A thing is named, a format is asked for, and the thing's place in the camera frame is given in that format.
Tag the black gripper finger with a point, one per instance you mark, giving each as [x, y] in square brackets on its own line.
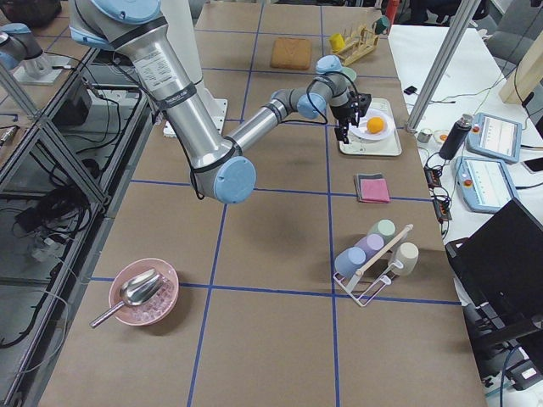
[341, 130]

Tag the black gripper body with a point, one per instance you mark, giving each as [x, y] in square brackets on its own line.
[341, 111]

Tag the white round plate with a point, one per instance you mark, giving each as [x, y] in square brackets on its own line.
[362, 133]

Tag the orange fruit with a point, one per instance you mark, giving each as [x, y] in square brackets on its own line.
[375, 125]

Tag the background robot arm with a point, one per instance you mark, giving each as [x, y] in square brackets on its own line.
[20, 47]

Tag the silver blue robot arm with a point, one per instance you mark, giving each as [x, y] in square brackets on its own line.
[218, 168]

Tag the cream bear tray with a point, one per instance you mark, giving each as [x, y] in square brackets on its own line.
[365, 143]

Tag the mint green bowl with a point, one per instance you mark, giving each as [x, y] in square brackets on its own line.
[350, 73]

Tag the wooden mug rack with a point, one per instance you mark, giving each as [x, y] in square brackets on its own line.
[358, 44]

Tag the yellow mug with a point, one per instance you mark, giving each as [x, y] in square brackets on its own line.
[337, 43]

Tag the pink cloth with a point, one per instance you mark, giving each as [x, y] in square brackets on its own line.
[374, 191]

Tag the small metal tin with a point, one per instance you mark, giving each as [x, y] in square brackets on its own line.
[424, 135]

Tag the dark green mug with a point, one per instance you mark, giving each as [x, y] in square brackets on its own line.
[381, 25]

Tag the black bottle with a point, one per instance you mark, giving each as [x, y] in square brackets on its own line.
[456, 137]

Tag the green cup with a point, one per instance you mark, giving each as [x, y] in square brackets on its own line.
[385, 228]

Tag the purple cup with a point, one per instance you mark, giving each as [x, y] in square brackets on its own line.
[370, 244]

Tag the blue cup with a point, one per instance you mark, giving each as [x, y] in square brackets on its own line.
[349, 261]

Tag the beige cup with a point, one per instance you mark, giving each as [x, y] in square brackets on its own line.
[404, 259]

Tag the upper teach pendant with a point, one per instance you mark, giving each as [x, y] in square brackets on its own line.
[494, 137]

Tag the teach pendant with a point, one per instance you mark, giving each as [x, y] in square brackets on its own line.
[494, 137]
[485, 184]

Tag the lower teach pendant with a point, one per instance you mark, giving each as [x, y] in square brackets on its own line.
[485, 184]

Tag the black laptop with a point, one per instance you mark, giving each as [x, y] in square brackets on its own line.
[500, 265]

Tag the metal scoop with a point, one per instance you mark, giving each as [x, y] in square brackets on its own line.
[134, 292]

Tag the pink bowl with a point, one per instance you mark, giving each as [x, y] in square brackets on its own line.
[154, 300]

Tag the aluminium frame post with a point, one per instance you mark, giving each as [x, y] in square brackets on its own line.
[447, 49]

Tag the white wire cup rack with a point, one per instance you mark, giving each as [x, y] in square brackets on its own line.
[375, 275]

